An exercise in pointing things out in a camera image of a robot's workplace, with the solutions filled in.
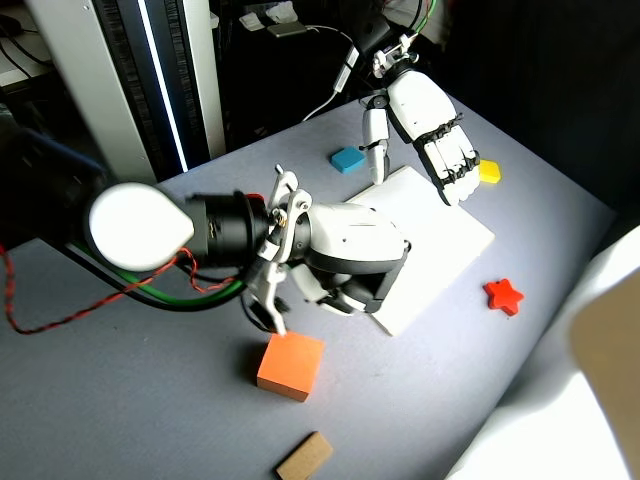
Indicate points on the white foam board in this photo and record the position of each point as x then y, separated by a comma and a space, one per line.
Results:
440, 245

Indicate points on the orange square block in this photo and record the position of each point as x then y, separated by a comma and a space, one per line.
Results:
290, 365

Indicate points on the brown wooden block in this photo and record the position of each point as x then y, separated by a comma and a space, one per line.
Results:
305, 456

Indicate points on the blue square block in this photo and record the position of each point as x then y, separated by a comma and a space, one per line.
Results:
348, 160

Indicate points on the white black vertical column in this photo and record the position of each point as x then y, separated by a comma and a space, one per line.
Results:
125, 85

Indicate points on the yellow square block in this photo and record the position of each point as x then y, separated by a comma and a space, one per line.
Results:
490, 171

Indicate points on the grey table cloth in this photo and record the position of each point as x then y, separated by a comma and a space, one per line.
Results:
150, 400

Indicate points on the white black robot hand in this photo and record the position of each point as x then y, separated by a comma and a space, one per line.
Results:
420, 105
350, 240

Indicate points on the silver flat device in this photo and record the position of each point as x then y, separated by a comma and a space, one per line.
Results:
286, 29

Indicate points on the blurred white tan shell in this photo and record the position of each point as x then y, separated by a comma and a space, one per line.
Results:
575, 375

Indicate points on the red star block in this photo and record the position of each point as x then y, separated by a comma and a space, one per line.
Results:
502, 296

